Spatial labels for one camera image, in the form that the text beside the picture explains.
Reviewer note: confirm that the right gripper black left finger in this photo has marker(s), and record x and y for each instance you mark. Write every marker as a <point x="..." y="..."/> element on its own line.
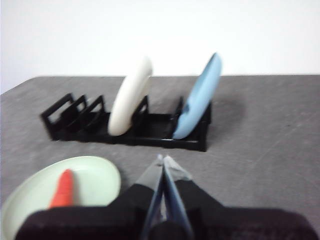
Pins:
<point x="100" y="222"/>

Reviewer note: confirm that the green plate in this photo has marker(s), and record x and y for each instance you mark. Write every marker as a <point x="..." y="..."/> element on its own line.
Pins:
<point x="95" y="180"/>

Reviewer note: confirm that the blue plate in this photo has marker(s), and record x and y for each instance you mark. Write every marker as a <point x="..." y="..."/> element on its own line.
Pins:
<point x="200" y="95"/>

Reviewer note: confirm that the cream plate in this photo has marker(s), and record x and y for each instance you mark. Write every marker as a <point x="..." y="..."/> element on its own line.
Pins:
<point x="130" y="100"/>

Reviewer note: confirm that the black plate rack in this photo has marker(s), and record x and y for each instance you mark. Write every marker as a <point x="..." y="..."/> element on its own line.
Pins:
<point x="155" y="130"/>

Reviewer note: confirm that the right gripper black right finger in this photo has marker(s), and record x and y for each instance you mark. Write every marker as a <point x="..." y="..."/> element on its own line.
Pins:
<point x="237" y="225"/>

